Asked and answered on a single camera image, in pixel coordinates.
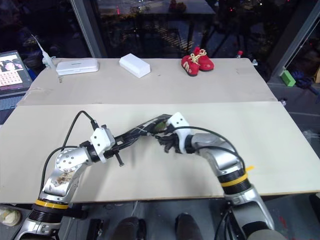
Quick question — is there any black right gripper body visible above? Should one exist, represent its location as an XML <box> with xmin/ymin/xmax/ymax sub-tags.
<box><xmin>167</xmin><ymin>126</ymin><xmax>183</xmax><ymax>155</ymax></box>

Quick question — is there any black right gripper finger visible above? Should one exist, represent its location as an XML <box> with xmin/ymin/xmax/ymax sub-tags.
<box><xmin>162</xmin><ymin>141</ymin><xmax>179</xmax><ymax>154</ymax></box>
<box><xmin>155</xmin><ymin>133</ymin><xmax>176</xmax><ymax>144</ymax></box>

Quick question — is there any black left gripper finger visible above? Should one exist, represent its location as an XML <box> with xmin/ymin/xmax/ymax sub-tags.
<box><xmin>113</xmin><ymin>131</ymin><xmax>138</xmax><ymax>145</ymax></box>
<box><xmin>116</xmin><ymin>138</ymin><xmax>142</xmax><ymax>152</ymax></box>

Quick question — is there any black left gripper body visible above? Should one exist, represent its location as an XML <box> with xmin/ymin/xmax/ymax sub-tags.
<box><xmin>103</xmin><ymin>124</ymin><xmax>126</xmax><ymax>168</ymax></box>

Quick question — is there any green highlighter pen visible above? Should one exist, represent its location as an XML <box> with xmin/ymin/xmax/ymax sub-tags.
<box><xmin>154</xmin><ymin>120</ymin><xmax>168</xmax><ymax>132</ymax></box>

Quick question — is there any black white-grid pencil case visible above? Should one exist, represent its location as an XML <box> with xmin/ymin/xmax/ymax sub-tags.
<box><xmin>127</xmin><ymin>113</ymin><xmax>176</xmax><ymax>142</ymax></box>

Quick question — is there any flat white plastic case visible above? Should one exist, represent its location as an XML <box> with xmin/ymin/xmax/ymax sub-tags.
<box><xmin>55</xmin><ymin>58</ymin><xmax>100</xmax><ymax>77</ymax></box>

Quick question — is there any open laptop computer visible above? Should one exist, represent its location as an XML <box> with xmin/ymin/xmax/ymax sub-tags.
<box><xmin>0</xmin><ymin>49</ymin><xmax>33</xmax><ymax>112</ymax></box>

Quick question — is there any beige cardboard sheet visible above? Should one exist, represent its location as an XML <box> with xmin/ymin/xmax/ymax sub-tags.
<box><xmin>17</xmin><ymin>57</ymin><xmax>279</xmax><ymax>106</ymax></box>

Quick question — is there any white rectangular box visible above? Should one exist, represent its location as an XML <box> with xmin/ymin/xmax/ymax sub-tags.
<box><xmin>119</xmin><ymin>52</ymin><xmax>152</xmax><ymax>79</ymax></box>

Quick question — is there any red shoe with yellow M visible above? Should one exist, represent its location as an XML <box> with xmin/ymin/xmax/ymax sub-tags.
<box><xmin>180</xmin><ymin>55</ymin><xmax>201</xmax><ymax>77</ymax></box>

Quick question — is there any red shoe with gold lace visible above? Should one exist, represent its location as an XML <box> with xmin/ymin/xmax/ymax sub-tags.
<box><xmin>192</xmin><ymin>46</ymin><xmax>215</xmax><ymax>72</ymax></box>

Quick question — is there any white pointed plastic tool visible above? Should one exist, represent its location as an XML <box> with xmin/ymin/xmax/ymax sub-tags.
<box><xmin>30</xmin><ymin>34</ymin><xmax>56</xmax><ymax>70</ymax></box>

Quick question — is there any cream crumpled lump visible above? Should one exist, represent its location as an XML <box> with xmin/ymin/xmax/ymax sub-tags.
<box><xmin>0</xmin><ymin>208</ymin><xmax>22</xmax><ymax>227</ymax></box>

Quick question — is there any green foam block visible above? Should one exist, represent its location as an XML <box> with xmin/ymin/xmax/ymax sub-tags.
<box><xmin>279</xmin><ymin>70</ymin><xmax>297</xmax><ymax>88</ymax></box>

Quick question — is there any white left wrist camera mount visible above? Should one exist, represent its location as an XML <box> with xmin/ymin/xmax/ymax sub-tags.
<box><xmin>89</xmin><ymin>126</ymin><xmax>116</xmax><ymax>164</ymax></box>

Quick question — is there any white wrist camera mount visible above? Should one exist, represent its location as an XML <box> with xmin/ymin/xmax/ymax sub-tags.
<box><xmin>89</xmin><ymin>126</ymin><xmax>116</xmax><ymax>164</ymax></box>
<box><xmin>166</xmin><ymin>112</ymin><xmax>194</xmax><ymax>154</ymax></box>

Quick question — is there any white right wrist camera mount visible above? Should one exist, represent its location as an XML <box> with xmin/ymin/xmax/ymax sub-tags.
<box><xmin>166</xmin><ymin>112</ymin><xmax>194</xmax><ymax>154</ymax></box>

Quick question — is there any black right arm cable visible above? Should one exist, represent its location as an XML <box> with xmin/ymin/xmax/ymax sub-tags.
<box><xmin>174</xmin><ymin>126</ymin><xmax>247</xmax><ymax>173</ymax></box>

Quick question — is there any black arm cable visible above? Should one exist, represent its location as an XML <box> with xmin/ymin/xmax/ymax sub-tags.
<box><xmin>39</xmin><ymin>110</ymin><xmax>100</xmax><ymax>195</ymax></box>
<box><xmin>174</xmin><ymin>126</ymin><xmax>247</xmax><ymax>173</ymax></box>

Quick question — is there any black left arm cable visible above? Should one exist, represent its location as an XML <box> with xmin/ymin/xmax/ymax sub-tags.
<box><xmin>39</xmin><ymin>110</ymin><xmax>100</xmax><ymax>195</ymax></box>

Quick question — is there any grey metal window post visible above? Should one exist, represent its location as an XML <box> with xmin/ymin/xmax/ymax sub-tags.
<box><xmin>69</xmin><ymin>0</ymin><xmax>109</xmax><ymax>59</ymax></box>
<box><xmin>271</xmin><ymin>0</ymin><xmax>320</xmax><ymax>77</ymax></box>

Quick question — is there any blue rope bundle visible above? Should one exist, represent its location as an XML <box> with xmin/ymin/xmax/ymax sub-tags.
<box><xmin>291</xmin><ymin>70</ymin><xmax>314</xmax><ymax>89</ymax></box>

